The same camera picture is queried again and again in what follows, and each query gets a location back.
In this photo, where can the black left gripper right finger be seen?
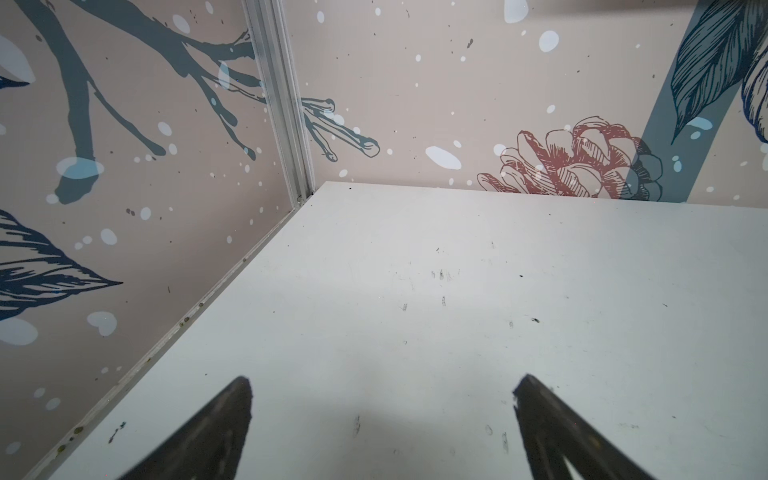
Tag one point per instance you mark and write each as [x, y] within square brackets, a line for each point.
[558, 441]

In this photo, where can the aluminium corner frame post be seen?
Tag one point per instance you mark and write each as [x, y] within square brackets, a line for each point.
[271, 45]

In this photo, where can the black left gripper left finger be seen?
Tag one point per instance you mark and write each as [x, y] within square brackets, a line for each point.
[209, 445]

